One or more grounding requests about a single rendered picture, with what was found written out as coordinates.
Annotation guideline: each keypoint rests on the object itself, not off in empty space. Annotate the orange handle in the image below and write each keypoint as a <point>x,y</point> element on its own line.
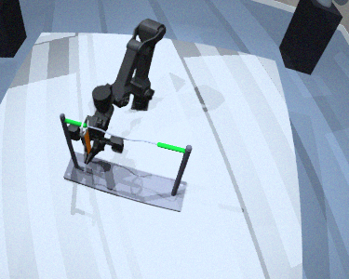
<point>86,133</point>

